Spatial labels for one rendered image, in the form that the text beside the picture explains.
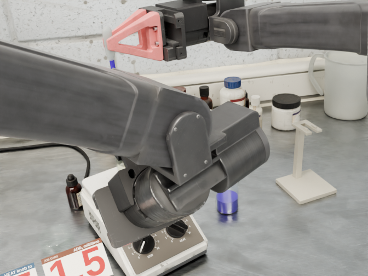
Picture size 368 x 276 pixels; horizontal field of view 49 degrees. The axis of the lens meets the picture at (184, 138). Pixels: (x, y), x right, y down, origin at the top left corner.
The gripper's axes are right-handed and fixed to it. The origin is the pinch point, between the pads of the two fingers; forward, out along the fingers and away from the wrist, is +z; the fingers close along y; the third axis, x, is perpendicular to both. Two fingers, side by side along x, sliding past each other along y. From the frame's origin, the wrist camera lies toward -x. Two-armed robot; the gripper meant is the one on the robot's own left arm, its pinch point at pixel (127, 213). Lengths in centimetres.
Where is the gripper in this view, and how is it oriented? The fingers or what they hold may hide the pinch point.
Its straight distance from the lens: 53.8
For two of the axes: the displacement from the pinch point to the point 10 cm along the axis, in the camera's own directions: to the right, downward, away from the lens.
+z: -3.6, 3.0, 8.8
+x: 4.0, 9.0, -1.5
